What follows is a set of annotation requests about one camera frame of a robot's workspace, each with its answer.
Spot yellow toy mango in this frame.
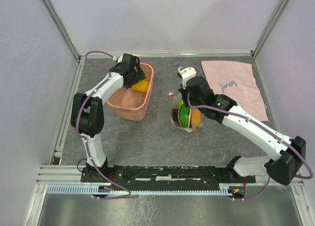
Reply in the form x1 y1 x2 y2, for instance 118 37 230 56
131 80 150 93

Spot green toy fruit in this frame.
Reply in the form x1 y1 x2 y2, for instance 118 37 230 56
177 100 184 109

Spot pink plastic basket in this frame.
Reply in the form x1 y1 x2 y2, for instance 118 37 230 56
106 63 155 121

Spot orange toy fruit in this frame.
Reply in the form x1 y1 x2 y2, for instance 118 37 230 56
190 108 202 127

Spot toy peach slice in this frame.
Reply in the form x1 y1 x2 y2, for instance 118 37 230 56
178 105 191 128

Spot clear zip top bag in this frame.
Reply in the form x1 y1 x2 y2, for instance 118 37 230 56
169 92 202 132

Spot dark red toy grapes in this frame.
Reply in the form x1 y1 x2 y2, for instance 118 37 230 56
172 108 178 121

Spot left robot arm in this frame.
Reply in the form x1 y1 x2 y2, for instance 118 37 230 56
70 53 146 182

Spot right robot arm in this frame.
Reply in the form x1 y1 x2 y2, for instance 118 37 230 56
179 75 306 186

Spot pink cloth with writing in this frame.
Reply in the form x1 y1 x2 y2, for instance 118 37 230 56
201 61 268 122

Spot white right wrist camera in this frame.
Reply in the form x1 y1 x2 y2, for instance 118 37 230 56
178 65 197 89

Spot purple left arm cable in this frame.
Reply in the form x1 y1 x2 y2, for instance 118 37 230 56
75 50 131 200

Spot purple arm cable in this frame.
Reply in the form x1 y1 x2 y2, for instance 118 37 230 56
75 50 131 200
178 65 314 202

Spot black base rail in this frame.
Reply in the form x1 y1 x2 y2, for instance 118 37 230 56
80 163 256 191

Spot light blue cable duct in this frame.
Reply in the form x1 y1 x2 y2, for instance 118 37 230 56
46 184 232 196

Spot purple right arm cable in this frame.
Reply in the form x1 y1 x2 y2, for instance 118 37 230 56
178 65 314 202

